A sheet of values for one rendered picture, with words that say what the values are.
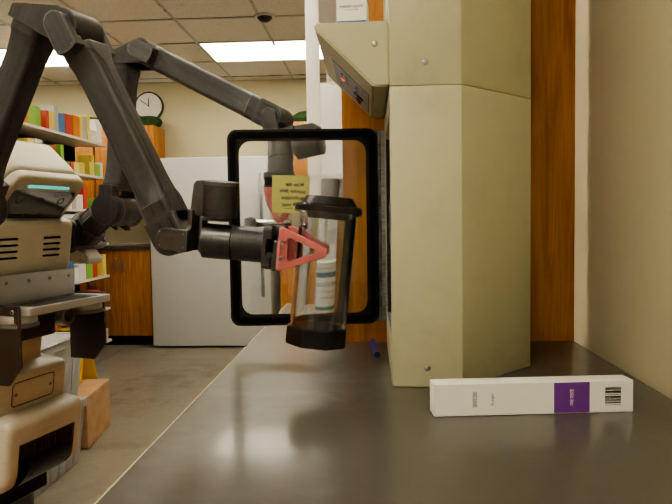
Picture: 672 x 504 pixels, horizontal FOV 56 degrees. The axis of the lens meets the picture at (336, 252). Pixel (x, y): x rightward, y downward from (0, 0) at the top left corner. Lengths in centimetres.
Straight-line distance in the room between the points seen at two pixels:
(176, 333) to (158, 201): 521
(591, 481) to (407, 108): 58
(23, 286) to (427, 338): 87
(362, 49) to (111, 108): 42
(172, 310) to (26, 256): 474
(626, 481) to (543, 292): 74
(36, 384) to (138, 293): 490
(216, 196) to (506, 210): 48
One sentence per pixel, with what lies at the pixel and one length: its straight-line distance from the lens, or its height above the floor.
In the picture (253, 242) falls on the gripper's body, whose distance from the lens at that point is 101.
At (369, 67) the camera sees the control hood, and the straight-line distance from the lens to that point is 102.
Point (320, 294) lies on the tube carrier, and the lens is 99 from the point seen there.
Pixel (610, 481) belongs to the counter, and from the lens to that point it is 73.
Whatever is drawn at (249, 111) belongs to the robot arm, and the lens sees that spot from 144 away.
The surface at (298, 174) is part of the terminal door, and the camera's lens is 130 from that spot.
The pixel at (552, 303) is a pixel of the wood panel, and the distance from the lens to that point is 143.
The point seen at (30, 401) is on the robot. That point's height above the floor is 82.
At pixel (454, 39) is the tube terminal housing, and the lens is 104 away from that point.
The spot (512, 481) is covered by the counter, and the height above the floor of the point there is 94.
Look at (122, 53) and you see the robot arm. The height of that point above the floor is 161.
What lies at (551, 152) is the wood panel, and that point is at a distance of 142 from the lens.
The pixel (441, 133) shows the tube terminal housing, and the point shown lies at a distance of 101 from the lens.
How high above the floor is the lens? 121
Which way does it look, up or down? 3 degrees down
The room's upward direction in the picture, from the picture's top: 1 degrees counter-clockwise
